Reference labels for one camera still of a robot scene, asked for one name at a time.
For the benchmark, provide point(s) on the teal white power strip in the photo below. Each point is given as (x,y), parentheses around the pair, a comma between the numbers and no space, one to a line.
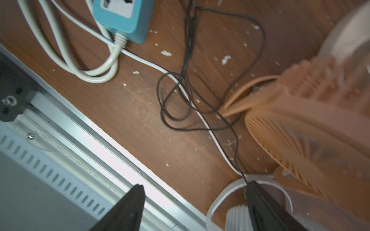
(129,18)

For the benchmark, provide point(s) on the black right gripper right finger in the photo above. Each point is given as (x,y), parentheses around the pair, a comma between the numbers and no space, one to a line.
(266,213)

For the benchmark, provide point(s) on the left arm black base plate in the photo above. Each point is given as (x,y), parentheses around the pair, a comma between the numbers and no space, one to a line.
(17,90)

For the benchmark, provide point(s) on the aluminium front rail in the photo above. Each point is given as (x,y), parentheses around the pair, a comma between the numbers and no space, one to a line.
(61,172)

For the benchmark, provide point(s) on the orange ribbed desk fan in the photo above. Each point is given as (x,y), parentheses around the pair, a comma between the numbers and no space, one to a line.
(314,121)

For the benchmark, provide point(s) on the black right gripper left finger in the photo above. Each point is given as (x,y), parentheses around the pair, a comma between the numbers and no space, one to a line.
(126,215)

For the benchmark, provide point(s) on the large beige desk fan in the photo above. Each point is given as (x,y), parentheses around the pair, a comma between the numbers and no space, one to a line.
(350,36)

